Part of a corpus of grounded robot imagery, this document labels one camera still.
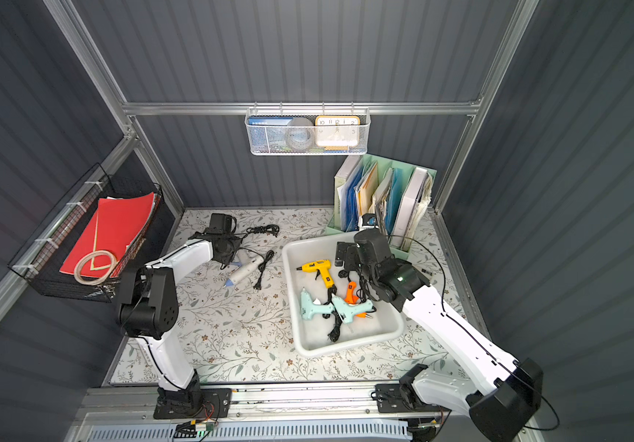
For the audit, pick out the yellow hot glue gun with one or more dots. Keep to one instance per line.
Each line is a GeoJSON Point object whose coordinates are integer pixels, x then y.
{"type": "Point", "coordinates": [321, 267]}

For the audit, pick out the orange hot glue gun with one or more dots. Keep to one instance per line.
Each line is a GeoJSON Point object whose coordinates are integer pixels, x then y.
{"type": "Point", "coordinates": [352, 298]}

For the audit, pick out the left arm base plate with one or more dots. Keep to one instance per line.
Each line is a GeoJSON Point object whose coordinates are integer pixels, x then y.
{"type": "Point", "coordinates": [192, 404]}

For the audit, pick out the aluminium front rail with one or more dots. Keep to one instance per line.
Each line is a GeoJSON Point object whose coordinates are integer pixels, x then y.
{"type": "Point", "coordinates": [253, 402]}

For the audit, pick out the blue box in basket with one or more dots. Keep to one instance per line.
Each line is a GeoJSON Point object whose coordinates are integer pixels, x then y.
{"type": "Point", "coordinates": [267, 133]}

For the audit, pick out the mint green glue gun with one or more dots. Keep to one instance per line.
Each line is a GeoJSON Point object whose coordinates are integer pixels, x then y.
{"type": "Point", "coordinates": [308, 309]}

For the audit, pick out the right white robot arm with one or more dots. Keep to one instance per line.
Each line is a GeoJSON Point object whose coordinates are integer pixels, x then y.
{"type": "Point", "coordinates": [501, 393]}

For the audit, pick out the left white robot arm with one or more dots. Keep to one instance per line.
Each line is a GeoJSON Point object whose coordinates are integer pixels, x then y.
{"type": "Point", "coordinates": [148, 305]}

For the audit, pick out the green desktop file organizer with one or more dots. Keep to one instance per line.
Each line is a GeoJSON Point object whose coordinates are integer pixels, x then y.
{"type": "Point", "coordinates": [396, 193]}

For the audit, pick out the red paper folder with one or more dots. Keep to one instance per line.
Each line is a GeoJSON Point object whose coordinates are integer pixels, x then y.
{"type": "Point", "coordinates": [113, 229]}

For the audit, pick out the white plastic storage box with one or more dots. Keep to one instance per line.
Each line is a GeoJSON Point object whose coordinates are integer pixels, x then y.
{"type": "Point", "coordinates": [324, 336]}

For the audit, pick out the black wire side basket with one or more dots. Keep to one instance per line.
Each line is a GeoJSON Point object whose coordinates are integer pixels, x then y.
{"type": "Point", "coordinates": [40, 264]}

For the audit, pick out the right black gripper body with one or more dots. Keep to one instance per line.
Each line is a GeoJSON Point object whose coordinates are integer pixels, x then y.
{"type": "Point", "coordinates": [347, 254]}

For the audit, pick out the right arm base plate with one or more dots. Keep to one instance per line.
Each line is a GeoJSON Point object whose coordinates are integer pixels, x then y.
{"type": "Point", "coordinates": [400, 399]}

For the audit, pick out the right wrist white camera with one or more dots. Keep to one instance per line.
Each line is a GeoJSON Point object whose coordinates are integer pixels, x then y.
{"type": "Point", "coordinates": [368, 220]}

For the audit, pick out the grey tape roll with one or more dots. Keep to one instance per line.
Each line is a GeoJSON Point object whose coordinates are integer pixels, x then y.
{"type": "Point", "coordinates": [299, 134]}

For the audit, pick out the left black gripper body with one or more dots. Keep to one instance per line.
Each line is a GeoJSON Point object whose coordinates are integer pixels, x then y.
{"type": "Point", "coordinates": [228, 252]}

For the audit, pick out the yellow white alarm clock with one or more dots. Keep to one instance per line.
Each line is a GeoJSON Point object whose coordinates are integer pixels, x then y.
{"type": "Point", "coordinates": [337, 132]}

